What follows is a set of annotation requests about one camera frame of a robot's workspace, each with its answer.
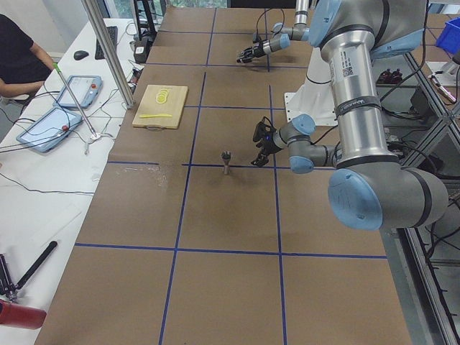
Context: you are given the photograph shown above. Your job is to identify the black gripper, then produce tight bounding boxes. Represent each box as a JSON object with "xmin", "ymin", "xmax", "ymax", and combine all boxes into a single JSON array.
[
  {"xmin": 236, "ymin": 42, "xmax": 265, "ymax": 63},
  {"xmin": 250, "ymin": 136, "xmax": 277, "ymax": 166}
]

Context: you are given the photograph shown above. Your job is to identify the steel jigger measuring cup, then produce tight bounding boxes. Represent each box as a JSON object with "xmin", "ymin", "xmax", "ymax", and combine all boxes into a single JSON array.
[{"xmin": 221, "ymin": 151, "xmax": 232, "ymax": 175}]

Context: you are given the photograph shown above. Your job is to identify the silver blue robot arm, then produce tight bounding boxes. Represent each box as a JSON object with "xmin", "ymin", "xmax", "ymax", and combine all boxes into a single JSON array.
[
  {"xmin": 237, "ymin": 1, "xmax": 448, "ymax": 230},
  {"xmin": 236, "ymin": 1, "xmax": 311, "ymax": 63}
]

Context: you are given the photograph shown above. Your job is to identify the lemon slices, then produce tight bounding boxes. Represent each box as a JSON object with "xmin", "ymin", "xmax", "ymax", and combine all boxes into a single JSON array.
[{"xmin": 155, "ymin": 88, "xmax": 170, "ymax": 104}]

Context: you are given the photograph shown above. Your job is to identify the bamboo cutting board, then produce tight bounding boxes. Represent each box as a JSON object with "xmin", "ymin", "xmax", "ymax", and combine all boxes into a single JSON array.
[{"xmin": 132, "ymin": 85, "xmax": 188, "ymax": 129}]

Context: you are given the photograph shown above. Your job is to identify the yellow plastic knife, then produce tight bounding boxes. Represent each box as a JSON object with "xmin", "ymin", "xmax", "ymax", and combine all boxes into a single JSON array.
[{"xmin": 139, "ymin": 113, "xmax": 173, "ymax": 119}]

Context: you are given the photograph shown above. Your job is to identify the black keyboard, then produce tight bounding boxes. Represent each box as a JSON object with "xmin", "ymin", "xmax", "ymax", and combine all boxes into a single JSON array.
[{"xmin": 94, "ymin": 25, "xmax": 119, "ymax": 60}]

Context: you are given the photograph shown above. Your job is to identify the far blue teach pendant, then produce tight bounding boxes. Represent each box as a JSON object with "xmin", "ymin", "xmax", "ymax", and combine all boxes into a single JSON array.
[{"xmin": 53, "ymin": 75, "xmax": 103, "ymax": 109}]

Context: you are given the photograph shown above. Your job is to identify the blue teach pendant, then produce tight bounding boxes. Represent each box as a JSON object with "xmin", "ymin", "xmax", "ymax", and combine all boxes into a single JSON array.
[
  {"xmin": 16, "ymin": 107, "xmax": 83, "ymax": 153},
  {"xmin": 53, "ymin": 75, "xmax": 103, "ymax": 109}
]

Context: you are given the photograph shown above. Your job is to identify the black computer mouse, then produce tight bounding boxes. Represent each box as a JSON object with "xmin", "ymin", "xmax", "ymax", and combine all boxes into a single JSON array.
[{"xmin": 73, "ymin": 50, "xmax": 89, "ymax": 61}]

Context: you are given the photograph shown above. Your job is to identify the blue plastic bin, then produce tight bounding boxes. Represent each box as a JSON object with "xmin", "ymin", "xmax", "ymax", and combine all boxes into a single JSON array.
[{"xmin": 436, "ymin": 17, "xmax": 460, "ymax": 54}]

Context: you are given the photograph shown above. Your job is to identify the near blue teach pendant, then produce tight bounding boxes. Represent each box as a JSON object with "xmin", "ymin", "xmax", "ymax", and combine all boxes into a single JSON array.
[{"xmin": 16, "ymin": 107, "xmax": 83, "ymax": 153}]

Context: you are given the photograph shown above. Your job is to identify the person in black shirt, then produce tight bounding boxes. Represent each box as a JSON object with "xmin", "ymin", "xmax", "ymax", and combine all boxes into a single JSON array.
[{"xmin": 1, "ymin": 14, "xmax": 54, "ymax": 98}]

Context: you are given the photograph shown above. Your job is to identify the red cylinder bottle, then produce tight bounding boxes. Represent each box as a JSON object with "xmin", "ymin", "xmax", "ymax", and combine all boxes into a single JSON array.
[{"xmin": 0, "ymin": 300, "xmax": 47, "ymax": 330}]

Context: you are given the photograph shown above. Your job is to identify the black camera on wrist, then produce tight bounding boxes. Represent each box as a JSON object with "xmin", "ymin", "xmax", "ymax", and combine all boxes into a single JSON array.
[{"xmin": 252, "ymin": 116, "xmax": 276, "ymax": 143}]

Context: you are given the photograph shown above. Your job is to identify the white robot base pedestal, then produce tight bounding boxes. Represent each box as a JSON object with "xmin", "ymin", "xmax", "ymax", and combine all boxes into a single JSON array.
[{"xmin": 285, "ymin": 47, "xmax": 337, "ymax": 127}]

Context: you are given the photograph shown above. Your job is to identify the aluminium frame post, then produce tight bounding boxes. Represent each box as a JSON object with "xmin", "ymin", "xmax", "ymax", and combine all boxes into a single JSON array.
[{"xmin": 81, "ymin": 0, "xmax": 134, "ymax": 109}]

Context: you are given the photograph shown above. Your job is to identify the green-handled metal grabber stick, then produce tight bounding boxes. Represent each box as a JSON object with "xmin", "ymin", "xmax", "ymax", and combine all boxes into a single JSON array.
[{"xmin": 53, "ymin": 63, "xmax": 101, "ymax": 142}]

